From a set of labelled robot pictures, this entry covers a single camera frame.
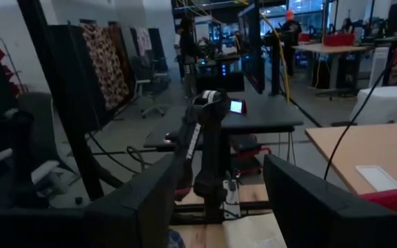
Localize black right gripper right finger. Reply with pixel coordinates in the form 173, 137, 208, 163
263, 154, 397, 248

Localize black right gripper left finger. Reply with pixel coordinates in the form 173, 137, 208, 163
83, 153, 187, 248

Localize blue plaid cloth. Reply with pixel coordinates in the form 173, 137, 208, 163
167, 229, 186, 248

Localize white canvas tote bag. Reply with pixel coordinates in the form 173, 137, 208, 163
221, 213, 288, 248

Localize white rectangular pad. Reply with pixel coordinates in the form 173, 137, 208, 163
354, 165, 397, 193

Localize beige wooden table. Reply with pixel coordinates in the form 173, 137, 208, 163
304, 121, 397, 196

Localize red plastic bin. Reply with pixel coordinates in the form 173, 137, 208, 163
359, 185, 397, 214

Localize black desk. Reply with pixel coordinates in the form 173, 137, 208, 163
143, 92, 305, 153

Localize phone in red case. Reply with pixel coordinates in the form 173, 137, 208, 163
228, 99, 248, 116

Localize grey office chair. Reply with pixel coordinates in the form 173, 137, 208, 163
129, 54, 172, 120

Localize black chair white armrests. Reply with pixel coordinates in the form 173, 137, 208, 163
0, 91, 70, 209

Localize white cylindrical stool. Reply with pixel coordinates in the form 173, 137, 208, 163
349, 85, 397, 126

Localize leopard pattern cloth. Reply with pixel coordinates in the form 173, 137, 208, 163
80, 23, 131, 112

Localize black partition panel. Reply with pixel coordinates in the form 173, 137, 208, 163
48, 23, 112, 132

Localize computer with blue lights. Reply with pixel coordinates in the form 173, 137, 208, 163
194, 54, 246, 94

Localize white air purifier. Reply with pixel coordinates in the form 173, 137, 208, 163
368, 45, 391, 89

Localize wooden workbench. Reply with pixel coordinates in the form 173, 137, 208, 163
292, 42, 374, 98

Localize large black screen panel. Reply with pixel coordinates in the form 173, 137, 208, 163
237, 2, 266, 95

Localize red crate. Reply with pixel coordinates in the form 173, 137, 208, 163
323, 32, 356, 48

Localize person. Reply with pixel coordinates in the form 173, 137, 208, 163
280, 9, 303, 77
173, 17, 200, 81

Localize black aluminium base frame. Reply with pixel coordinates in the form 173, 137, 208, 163
170, 200, 272, 225

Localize white metal bracket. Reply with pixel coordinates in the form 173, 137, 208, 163
221, 178, 242, 220

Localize red frame cart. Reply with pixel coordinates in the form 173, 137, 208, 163
230, 133, 273, 176

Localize long black cable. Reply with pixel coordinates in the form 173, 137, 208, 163
323, 30, 397, 181

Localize black upright frame post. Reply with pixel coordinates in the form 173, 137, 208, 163
15, 0, 105, 202

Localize yellow cable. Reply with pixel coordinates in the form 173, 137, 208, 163
259, 12, 291, 104

